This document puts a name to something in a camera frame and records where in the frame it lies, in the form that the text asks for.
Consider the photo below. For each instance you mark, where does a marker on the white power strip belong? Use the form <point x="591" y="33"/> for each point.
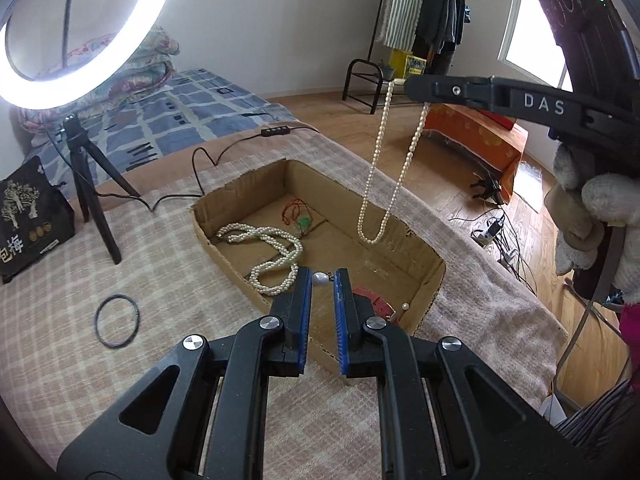
<point x="487" y="232"/>

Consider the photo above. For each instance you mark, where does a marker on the yellow box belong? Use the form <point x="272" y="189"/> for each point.
<point x="407" y="62"/>

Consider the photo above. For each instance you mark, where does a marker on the person's striped clothing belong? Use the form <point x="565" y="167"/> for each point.
<point x="605" y="420"/>

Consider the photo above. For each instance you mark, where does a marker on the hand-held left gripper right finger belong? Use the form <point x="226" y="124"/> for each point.
<point x="342" y="310"/>

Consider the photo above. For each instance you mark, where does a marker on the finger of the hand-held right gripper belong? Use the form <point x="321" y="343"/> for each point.
<point x="440" y="89"/>

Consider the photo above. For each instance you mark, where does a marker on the cardboard box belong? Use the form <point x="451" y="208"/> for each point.
<point x="240" y="260"/>

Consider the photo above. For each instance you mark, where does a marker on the window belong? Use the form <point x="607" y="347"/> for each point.
<point x="530" y="35"/>

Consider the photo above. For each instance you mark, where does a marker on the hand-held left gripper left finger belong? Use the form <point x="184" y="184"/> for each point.
<point x="302" y="310"/>

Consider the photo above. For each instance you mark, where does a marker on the black clothes rack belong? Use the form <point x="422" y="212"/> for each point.
<point x="360" y="70"/>

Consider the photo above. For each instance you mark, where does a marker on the red box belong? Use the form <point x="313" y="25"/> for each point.
<point x="502" y="120"/>

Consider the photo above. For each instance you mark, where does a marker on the black snack bag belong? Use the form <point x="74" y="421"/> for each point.
<point x="30" y="220"/>

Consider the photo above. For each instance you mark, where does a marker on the dark hanging clothes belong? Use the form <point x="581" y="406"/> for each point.
<point x="440" y="15"/>

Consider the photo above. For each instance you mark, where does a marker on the black phone holder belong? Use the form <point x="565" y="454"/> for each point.
<point x="67" y="20"/>

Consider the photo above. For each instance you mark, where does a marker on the person's right hand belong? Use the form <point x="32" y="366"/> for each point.
<point x="625" y="210"/>

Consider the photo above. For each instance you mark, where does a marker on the small grey pot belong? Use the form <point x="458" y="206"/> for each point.
<point x="386" y="71"/>

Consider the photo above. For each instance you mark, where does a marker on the folded floral quilt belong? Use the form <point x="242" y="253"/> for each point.
<point x="145" y="65"/>

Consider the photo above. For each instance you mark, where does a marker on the black tripod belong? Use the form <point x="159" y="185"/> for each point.
<point x="95" y="200"/>

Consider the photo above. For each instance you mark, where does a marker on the small black stand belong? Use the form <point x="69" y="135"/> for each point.
<point x="487" y="187"/>

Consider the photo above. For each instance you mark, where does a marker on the striped towel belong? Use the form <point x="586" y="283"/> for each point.
<point x="402" y="5"/>

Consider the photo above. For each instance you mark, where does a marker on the person's right forearm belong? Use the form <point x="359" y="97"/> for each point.
<point x="631" y="327"/>

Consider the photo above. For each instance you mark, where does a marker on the blue patterned bed sheet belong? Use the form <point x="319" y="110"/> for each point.
<point x="200" y="105"/>

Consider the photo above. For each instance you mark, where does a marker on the small pearl earring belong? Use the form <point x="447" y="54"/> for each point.
<point x="320" y="278"/>

